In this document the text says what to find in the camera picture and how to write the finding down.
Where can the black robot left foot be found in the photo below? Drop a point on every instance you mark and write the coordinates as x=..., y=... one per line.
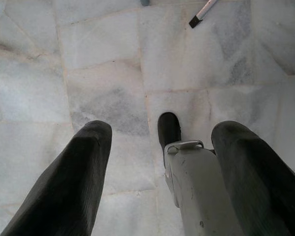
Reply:
x=168, y=130

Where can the silver robot left leg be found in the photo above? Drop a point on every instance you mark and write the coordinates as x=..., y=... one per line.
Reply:
x=199, y=191

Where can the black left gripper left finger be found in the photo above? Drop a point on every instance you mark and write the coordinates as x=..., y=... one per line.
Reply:
x=64, y=191

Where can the silver metal clothes rack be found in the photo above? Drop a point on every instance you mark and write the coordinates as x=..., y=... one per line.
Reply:
x=196, y=21

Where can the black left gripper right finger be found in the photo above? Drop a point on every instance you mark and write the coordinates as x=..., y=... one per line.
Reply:
x=260, y=184

